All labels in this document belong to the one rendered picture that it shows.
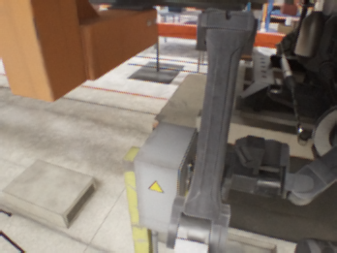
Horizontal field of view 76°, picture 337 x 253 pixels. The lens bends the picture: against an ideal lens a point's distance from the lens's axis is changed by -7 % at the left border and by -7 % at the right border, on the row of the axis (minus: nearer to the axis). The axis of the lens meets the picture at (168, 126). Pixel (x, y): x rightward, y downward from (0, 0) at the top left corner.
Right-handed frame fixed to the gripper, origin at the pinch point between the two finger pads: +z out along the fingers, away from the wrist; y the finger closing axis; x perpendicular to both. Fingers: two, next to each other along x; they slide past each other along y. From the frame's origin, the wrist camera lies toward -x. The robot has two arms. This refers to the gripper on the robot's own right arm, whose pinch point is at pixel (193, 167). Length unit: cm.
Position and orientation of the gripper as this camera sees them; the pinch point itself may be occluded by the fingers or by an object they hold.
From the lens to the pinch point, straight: 56.1
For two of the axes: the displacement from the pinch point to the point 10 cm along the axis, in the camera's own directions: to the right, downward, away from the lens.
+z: -9.5, -1.9, 2.6
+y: -3.1, 5.1, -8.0
